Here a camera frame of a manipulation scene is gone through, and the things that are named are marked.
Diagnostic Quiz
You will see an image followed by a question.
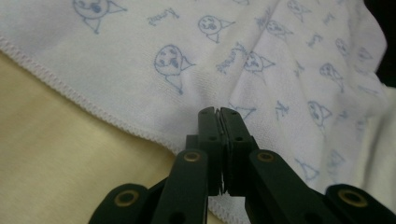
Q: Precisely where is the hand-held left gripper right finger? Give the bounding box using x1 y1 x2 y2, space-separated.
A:
219 106 260 198

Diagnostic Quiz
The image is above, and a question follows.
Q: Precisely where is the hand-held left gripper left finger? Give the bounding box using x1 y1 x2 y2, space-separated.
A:
185 105 226 198

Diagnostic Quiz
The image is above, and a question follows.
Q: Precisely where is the white cloth with blue print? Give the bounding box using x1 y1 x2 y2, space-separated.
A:
0 0 396 224

